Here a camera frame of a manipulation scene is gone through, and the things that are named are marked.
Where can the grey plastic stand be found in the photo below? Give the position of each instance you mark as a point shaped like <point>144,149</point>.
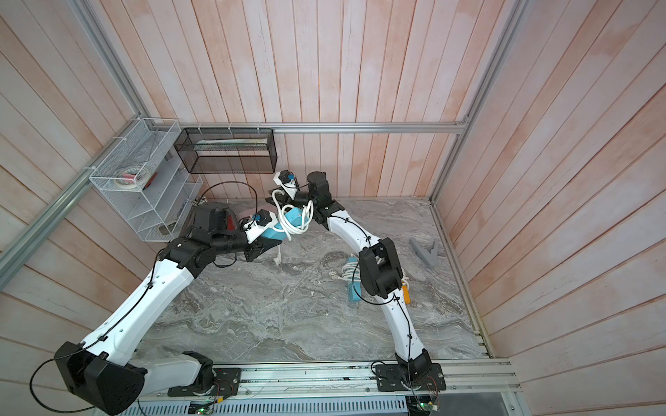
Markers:
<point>427,254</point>

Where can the black mesh wall basket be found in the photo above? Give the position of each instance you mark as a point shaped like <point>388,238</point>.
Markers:
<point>227,150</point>

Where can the white wire mesh shelf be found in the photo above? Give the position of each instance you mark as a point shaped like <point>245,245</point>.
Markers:
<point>158,212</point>

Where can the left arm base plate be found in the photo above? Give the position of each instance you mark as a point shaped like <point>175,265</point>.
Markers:
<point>222,382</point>

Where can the orange power strip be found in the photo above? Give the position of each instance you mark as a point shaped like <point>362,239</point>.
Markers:
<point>405,291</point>

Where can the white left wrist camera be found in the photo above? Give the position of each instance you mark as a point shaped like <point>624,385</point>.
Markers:
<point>262,221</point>

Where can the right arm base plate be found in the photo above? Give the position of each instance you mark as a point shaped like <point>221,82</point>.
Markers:
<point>394,378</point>

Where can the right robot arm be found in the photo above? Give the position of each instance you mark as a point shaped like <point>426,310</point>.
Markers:
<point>380,273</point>

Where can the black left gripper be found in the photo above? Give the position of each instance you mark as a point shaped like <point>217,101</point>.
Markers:
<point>259,246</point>

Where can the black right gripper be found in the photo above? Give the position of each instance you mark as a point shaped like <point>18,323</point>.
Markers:
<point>292,202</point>

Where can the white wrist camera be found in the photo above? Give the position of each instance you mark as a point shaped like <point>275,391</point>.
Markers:
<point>287,181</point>
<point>262,221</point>

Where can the tape roll on shelf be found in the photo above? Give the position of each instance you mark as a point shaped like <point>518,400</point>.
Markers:
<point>132,177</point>

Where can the blue power strip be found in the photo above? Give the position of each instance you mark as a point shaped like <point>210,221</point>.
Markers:
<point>292,222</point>
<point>351,274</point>

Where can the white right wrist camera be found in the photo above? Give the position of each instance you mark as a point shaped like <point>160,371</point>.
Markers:
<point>287,181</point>

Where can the red metal pencil bucket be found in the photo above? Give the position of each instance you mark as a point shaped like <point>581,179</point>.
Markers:
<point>231,222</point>

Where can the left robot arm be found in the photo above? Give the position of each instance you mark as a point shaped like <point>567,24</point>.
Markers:
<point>98,368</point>

